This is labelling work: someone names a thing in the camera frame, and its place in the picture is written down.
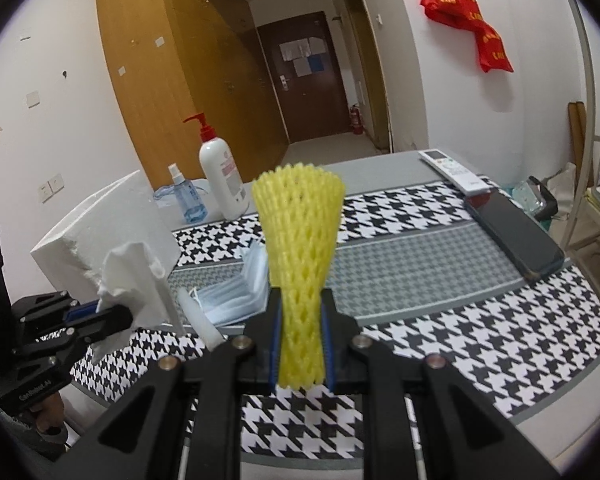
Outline blue surgical masks stack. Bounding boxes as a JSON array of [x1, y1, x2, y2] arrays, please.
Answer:
[[192, 242, 270, 326]]

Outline black smartphone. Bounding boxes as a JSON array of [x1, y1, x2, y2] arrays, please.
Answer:
[[464, 190, 565, 283]]

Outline white wall switch plate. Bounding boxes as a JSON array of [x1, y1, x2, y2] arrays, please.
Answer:
[[26, 91, 41, 108]]

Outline dark brown entrance door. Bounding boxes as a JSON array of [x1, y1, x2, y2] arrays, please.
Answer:
[[258, 11, 350, 143]]

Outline red fire extinguisher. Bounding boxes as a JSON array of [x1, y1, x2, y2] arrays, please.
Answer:
[[349, 104, 365, 136]]

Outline white styrofoam box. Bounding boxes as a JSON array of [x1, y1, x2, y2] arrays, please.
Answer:
[[31, 170, 181, 304]]

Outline houndstooth table runner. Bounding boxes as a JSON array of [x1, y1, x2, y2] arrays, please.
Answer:
[[72, 181, 600, 464]]

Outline red cloth bags on hook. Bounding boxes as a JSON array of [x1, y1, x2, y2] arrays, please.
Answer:
[[420, 0, 514, 73]]

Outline small blue spray bottle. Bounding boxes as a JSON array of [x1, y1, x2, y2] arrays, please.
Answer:
[[169, 164, 208, 224]]

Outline white wall socket pair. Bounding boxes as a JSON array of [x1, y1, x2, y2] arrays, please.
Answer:
[[38, 174, 65, 204]]

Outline yellow foam fruit net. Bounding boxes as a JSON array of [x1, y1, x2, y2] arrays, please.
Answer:
[[251, 164, 346, 390]]

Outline white remote control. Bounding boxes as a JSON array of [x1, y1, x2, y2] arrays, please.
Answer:
[[418, 148, 491, 197]]

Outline white pump bottle red top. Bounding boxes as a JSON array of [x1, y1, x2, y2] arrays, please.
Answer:
[[183, 112, 249, 221]]

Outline white metal bunk bed frame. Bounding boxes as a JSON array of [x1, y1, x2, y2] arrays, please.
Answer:
[[560, 0, 600, 254]]

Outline wooden side door frame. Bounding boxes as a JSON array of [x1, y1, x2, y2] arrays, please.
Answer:
[[343, 0, 392, 153]]

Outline person's left hand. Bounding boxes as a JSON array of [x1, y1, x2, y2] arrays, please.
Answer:
[[14, 392, 68, 448]]

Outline white towel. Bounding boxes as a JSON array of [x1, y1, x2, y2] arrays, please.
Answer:
[[91, 242, 185, 364]]

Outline papers on door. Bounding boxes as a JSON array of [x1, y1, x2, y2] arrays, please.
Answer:
[[279, 37, 328, 77]]

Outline black clip clear container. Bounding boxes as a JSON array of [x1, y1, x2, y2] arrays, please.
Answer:
[[509, 176, 558, 222]]

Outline wooden wardrobe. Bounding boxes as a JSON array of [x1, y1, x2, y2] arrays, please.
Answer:
[[96, 0, 288, 188]]

